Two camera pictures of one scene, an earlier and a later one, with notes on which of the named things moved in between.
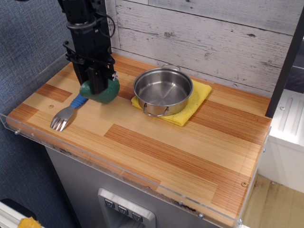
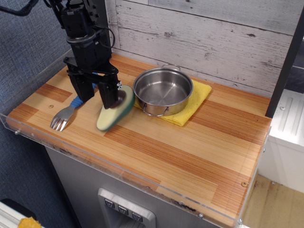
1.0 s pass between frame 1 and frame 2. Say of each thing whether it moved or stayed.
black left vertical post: stayed
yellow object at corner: stayed
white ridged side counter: stayed
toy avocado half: moved
